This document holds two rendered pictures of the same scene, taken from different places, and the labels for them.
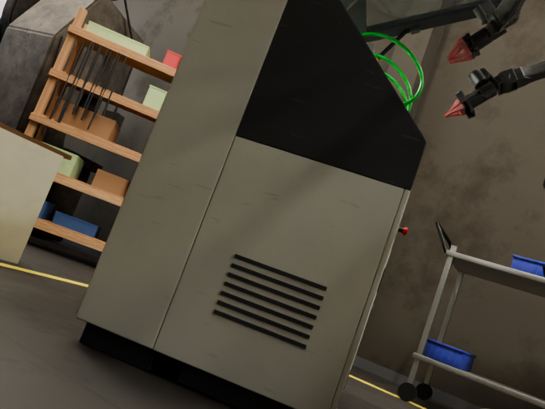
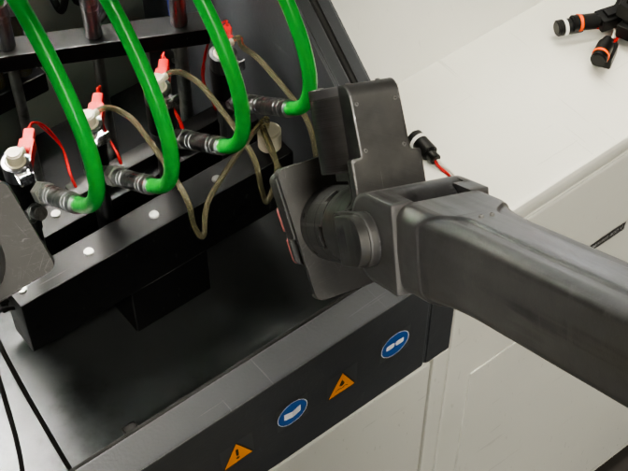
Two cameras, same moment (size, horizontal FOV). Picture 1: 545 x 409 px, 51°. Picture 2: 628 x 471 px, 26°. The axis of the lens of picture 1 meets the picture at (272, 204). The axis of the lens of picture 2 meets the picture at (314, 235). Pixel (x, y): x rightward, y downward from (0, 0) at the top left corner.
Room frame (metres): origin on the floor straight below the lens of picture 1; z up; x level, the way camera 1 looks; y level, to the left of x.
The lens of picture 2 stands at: (1.61, -0.96, 2.07)
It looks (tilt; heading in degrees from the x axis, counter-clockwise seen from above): 51 degrees down; 39
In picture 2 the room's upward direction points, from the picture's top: straight up
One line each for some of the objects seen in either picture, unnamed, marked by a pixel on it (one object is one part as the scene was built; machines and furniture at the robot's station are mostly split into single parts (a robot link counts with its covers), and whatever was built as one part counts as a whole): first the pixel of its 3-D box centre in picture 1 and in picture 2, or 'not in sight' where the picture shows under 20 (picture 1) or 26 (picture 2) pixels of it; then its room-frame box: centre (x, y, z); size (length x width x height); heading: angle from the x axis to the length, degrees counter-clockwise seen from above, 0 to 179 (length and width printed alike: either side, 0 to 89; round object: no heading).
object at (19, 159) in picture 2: not in sight; (17, 161); (2.10, -0.20, 1.12); 0.02 x 0.02 x 0.03
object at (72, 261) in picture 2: not in sight; (143, 240); (2.21, -0.22, 0.91); 0.34 x 0.10 x 0.15; 167
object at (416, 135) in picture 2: not in sight; (446, 171); (2.44, -0.46, 0.99); 0.12 x 0.02 x 0.02; 72
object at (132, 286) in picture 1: (238, 183); not in sight; (2.54, 0.18, 0.75); 1.40 x 0.28 x 1.50; 167
